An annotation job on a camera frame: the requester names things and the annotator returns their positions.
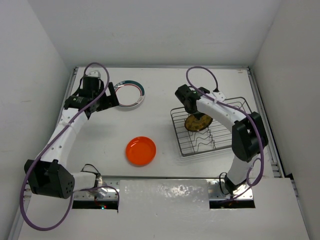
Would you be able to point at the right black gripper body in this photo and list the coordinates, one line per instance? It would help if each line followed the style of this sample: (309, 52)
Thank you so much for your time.
(197, 114)

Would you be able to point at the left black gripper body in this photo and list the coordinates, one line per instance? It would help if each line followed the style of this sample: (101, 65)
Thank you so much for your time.
(97, 94)

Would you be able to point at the dark green rimmed plate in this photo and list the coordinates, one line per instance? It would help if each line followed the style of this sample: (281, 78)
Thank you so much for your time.
(130, 94)

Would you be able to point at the yellow brown plate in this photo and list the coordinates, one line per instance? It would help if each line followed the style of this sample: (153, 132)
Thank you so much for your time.
(193, 124)

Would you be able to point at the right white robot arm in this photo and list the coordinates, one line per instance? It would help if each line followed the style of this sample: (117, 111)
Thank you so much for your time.
(248, 134)

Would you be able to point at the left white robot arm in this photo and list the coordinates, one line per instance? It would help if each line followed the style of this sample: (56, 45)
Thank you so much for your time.
(50, 176)

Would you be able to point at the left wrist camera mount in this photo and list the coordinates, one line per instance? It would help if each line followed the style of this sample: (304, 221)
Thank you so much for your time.
(94, 74)

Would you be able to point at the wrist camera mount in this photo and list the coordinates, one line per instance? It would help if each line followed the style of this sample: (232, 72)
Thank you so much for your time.
(219, 96)
(94, 74)

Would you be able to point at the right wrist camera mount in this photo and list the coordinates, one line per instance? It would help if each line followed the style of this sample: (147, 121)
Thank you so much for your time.
(219, 96)

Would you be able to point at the metal wire dish rack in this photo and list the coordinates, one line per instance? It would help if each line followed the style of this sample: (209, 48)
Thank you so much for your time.
(213, 138)

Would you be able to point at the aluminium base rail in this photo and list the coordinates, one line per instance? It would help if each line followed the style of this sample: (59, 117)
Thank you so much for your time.
(100, 190)

